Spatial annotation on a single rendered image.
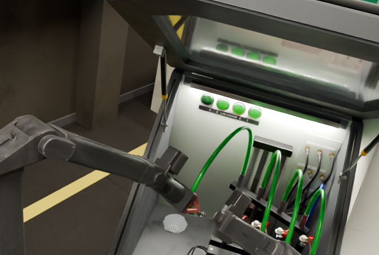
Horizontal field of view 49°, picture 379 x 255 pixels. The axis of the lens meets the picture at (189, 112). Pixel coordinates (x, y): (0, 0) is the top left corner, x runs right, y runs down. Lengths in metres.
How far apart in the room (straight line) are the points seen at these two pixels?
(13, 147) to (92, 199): 2.32
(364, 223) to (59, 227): 1.96
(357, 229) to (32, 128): 1.07
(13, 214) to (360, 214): 1.04
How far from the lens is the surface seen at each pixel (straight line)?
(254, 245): 0.95
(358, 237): 1.51
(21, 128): 0.82
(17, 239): 0.90
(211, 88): 1.50
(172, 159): 1.14
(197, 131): 1.63
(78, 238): 2.83
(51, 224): 2.91
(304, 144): 1.60
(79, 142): 0.87
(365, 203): 1.46
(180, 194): 1.20
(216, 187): 1.76
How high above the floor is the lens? 2.08
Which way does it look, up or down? 29 degrees down
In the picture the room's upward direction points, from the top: 13 degrees clockwise
